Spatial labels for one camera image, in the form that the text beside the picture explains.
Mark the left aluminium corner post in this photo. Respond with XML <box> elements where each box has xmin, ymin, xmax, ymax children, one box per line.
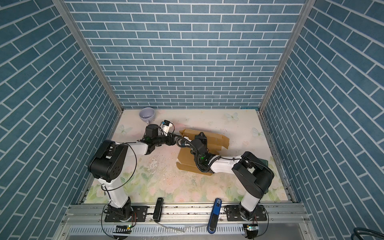
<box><xmin>52</xmin><ymin>0</ymin><xmax>124</xmax><ymax>114</ymax></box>

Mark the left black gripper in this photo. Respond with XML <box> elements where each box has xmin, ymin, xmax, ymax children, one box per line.
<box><xmin>152</xmin><ymin>131</ymin><xmax>181</xmax><ymax>147</ymax></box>

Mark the aluminium corner post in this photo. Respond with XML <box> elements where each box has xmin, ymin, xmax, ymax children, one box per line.
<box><xmin>259</xmin><ymin>0</ymin><xmax>316</xmax><ymax>114</ymax></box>
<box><xmin>52</xmin><ymin>0</ymin><xmax>124</xmax><ymax>114</ymax></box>

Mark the black marker pen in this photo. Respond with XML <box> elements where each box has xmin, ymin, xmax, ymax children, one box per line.
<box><xmin>153</xmin><ymin>198</ymin><xmax>164</xmax><ymax>223</ymax></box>

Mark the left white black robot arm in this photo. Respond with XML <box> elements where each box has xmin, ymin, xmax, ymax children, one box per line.
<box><xmin>88</xmin><ymin>120</ymin><xmax>177</xmax><ymax>222</ymax></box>

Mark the blue black stapler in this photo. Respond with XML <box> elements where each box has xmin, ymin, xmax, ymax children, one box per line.
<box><xmin>207</xmin><ymin>198</ymin><xmax>222</xmax><ymax>234</ymax></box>

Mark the brown cardboard paper box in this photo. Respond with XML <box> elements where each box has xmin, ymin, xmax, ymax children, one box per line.
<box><xmin>177</xmin><ymin>129</ymin><xmax>230</xmax><ymax>176</ymax></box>

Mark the lavender ceramic cup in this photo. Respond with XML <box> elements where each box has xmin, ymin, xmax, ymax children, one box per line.
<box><xmin>139</xmin><ymin>107</ymin><xmax>156</xmax><ymax>125</ymax></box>

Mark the dark green phone case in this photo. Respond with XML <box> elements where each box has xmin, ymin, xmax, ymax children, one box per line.
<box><xmin>259</xmin><ymin>159</ymin><xmax>269</xmax><ymax>167</ymax></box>

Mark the aluminium front rail frame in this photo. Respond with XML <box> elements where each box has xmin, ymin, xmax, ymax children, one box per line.
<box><xmin>54</xmin><ymin>202</ymin><xmax>316</xmax><ymax>240</ymax></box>

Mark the right aluminium corner post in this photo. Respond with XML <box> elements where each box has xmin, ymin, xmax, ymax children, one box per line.
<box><xmin>259</xmin><ymin>0</ymin><xmax>316</xmax><ymax>114</ymax></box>

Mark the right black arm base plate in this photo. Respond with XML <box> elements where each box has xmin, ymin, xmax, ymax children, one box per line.
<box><xmin>224</xmin><ymin>204</ymin><xmax>268</xmax><ymax>222</ymax></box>

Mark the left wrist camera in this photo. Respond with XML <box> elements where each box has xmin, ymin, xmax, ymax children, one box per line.
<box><xmin>160</xmin><ymin>120</ymin><xmax>173</xmax><ymax>136</ymax></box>

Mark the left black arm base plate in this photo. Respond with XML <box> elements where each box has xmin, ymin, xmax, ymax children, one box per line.
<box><xmin>103</xmin><ymin>206</ymin><xmax>149</xmax><ymax>223</ymax></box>

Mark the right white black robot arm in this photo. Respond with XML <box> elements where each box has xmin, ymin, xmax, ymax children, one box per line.
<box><xmin>175</xmin><ymin>132</ymin><xmax>275</xmax><ymax>220</ymax></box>

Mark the black cable bottom right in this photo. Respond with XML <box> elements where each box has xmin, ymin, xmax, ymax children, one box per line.
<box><xmin>350</xmin><ymin>227</ymin><xmax>384</xmax><ymax>240</ymax></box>

